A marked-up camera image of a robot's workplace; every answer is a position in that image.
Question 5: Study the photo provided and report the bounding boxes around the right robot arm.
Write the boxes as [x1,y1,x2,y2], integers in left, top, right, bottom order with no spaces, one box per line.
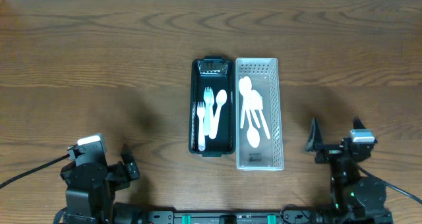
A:
[306,117,394,223]

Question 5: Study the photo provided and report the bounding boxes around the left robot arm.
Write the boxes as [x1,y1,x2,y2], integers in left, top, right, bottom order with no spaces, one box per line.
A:
[54,134,323,224]

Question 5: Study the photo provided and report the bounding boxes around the clear white plastic basket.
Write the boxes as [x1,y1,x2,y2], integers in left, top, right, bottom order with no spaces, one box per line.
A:
[233,57,284,171]

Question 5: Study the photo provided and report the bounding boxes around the dark green plastic basket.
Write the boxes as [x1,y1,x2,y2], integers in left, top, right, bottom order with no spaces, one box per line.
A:
[189,56,237,157]

